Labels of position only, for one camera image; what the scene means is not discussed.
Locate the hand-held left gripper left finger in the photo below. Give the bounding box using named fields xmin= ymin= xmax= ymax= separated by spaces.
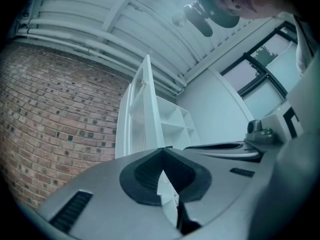
xmin=37 ymin=148 xmax=184 ymax=240

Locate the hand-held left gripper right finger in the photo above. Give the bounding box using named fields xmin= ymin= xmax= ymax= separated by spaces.
xmin=162 ymin=148 xmax=279 ymax=236

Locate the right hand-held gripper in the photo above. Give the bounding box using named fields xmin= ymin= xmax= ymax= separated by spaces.
xmin=183 ymin=58 xmax=320 ymax=164

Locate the glass cabinet door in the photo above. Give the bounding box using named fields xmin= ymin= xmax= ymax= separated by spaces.
xmin=114 ymin=53 xmax=180 ymax=160

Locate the white desk with shelves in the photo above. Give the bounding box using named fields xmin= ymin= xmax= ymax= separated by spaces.
xmin=157 ymin=96 xmax=202 ymax=150

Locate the black framed glass window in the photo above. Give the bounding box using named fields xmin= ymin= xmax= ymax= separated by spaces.
xmin=219 ymin=20 xmax=300 ymax=115

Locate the person's light shirt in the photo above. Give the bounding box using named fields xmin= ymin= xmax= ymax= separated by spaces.
xmin=291 ymin=13 xmax=320 ymax=75

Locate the white ceiling pipe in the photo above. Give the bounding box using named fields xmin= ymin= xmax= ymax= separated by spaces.
xmin=14 ymin=28 xmax=185 ymax=95
xmin=26 ymin=18 xmax=187 ymax=88

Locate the black head-mounted camera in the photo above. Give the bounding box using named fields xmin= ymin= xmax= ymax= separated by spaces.
xmin=183 ymin=0 xmax=214 ymax=38

